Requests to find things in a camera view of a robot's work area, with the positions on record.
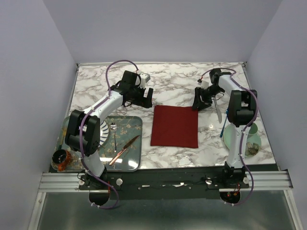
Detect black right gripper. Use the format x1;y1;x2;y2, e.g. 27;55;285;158
190;86;223;112

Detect blue striped white plate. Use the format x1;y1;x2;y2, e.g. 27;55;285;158
99;120;109;147

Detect black and orange cup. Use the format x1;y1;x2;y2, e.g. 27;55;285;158
52;149;71;172

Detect rose gold knife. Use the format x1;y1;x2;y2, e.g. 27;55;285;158
109;135;140;165

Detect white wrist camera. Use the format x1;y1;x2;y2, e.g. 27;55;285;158
139;73;151;89
199;80;209;89

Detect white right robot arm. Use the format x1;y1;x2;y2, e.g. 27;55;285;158
192;68;259;188

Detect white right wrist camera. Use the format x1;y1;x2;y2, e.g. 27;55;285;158
199;80;209;89

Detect aluminium frame rail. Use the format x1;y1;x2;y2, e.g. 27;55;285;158
38;170;293;193

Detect teal floral serving tray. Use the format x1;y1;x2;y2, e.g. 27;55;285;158
51;115;143;172

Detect blue handled fork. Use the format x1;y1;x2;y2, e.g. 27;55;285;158
220;108;229;138

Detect gold fork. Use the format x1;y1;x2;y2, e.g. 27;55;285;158
60;127;67;145

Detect dark red cloth napkin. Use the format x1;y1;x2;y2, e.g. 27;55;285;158
151;105;199;149

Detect light green cup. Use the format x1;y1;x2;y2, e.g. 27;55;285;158
248;123;258;138

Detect silver spoon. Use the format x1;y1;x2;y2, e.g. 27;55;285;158
110;122;118;153

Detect silver table knife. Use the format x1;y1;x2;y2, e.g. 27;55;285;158
214;98;223;124

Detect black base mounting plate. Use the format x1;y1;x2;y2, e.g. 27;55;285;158
78;166;250;202

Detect light green plate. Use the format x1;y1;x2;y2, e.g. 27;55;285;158
223;125;262;158

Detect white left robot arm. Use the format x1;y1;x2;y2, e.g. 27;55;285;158
65;70;154;189

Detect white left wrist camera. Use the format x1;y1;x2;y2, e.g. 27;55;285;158
139;73;151;89

